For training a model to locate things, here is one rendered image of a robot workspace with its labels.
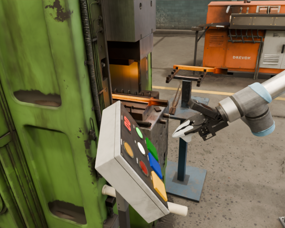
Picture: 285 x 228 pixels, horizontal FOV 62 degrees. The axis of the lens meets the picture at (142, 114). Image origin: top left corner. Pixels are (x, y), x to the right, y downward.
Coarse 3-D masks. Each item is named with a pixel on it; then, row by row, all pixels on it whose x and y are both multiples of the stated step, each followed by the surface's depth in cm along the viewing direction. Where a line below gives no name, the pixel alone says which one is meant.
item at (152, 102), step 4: (112, 96) 143; (116, 96) 142; (120, 96) 142; (124, 96) 141; (128, 96) 141; (132, 96) 141; (136, 100) 138; (140, 100) 137; (144, 100) 136; (148, 100) 135; (152, 100) 134; (156, 100) 134; (160, 100) 134; (164, 100) 134; (152, 104) 136; (156, 104) 135; (160, 104) 135; (164, 104) 134
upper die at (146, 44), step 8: (144, 40) 115; (152, 40) 127; (112, 48) 116; (120, 48) 115; (128, 48) 113; (136, 48) 112; (144, 48) 117; (152, 48) 129; (112, 56) 118; (120, 56) 116; (128, 56) 115; (136, 56) 114; (144, 56) 118
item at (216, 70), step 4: (180, 68) 182; (184, 68) 181; (188, 68) 180; (192, 68) 179; (196, 68) 178; (200, 68) 176; (204, 68) 175; (208, 68) 175; (212, 68) 175; (216, 68) 172; (220, 68) 171; (224, 68) 170; (216, 72) 174; (220, 72) 173; (224, 72) 172
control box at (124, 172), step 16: (112, 112) 86; (112, 128) 76; (112, 144) 68; (128, 144) 72; (144, 144) 90; (96, 160) 66; (112, 160) 62; (128, 160) 66; (144, 160) 79; (112, 176) 65; (128, 176) 66; (144, 176) 70; (128, 192) 68; (144, 192) 69; (144, 208) 72; (160, 208) 73
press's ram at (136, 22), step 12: (108, 0) 101; (120, 0) 99; (132, 0) 98; (144, 0) 108; (108, 12) 103; (120, 12) 101; (132, 12) 100; (144, 12) 110; (108, 24) 106; (120, 24) 104; (132, 24) 102; (144, 24) 112; (108, 36) 108; (120, 36) 106; (132, 36) 104; (144, 36) 114
